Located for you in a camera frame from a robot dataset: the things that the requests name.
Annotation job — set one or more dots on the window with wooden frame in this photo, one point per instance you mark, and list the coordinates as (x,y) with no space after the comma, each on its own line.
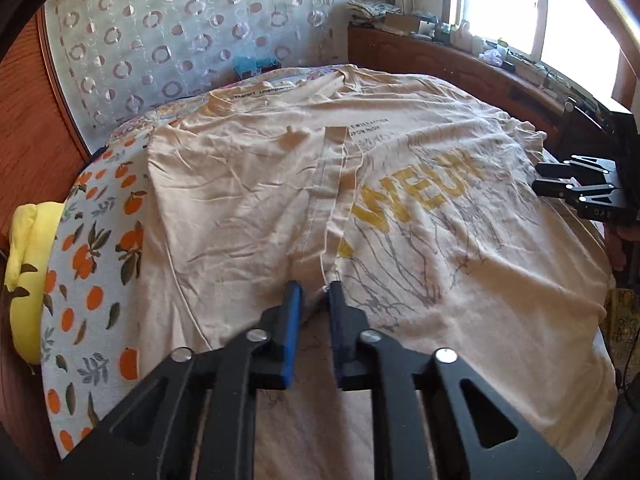
(564,37)

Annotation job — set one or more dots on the pink bottle on cabinet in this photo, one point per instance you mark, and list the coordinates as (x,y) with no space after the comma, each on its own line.
(461,37)

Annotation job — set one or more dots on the circle pattern sheer curtain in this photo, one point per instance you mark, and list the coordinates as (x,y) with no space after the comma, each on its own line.
(117,59)

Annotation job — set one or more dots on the beige printed t-shirt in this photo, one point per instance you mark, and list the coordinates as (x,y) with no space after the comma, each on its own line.
(417,198)

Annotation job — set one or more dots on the floral quilt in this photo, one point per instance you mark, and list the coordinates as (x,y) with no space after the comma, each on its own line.
(279,80)

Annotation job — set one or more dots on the cardboard box on cabinet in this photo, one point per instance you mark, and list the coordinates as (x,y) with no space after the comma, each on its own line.
(404,24)

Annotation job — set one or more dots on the person's right hand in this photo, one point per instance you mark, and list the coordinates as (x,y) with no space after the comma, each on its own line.
(614,236)

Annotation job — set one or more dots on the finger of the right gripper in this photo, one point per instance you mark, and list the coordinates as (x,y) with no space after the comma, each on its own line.
(571,192)
(575,167)

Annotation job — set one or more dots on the folded patterned cloth stack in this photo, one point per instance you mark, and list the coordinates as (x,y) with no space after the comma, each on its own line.
(370,11)

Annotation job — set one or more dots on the wooden low cabinet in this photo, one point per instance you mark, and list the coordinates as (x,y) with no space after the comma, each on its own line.
(573,132)

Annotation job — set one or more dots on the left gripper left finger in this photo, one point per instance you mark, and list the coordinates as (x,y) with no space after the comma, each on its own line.
(194,415)

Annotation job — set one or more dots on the blue item behind bed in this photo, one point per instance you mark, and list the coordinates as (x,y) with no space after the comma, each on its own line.
(246,66)

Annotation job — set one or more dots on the red wooden louvered wardrobe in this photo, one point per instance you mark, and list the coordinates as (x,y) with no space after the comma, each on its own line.
(41,155)

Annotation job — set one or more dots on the crumpled plastic bag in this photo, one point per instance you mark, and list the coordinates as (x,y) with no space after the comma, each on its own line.
(492,57)

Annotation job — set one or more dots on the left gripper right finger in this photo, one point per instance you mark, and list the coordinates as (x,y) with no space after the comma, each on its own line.
(434,417)

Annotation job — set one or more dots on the yellow pikachu plush toy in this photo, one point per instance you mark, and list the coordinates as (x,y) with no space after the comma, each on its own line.
(31,237)

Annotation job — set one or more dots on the orange print white blanket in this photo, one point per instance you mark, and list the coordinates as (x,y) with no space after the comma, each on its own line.
(89,337)

